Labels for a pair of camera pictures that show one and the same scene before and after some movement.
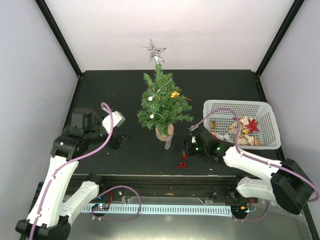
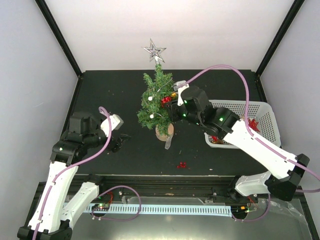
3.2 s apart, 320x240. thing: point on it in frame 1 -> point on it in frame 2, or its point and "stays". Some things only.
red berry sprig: x=181 y=165 stays
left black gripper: x=118 y=140 stays
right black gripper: x=185 y=148 -> x=171 y=113
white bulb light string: x=150 y=98 stays
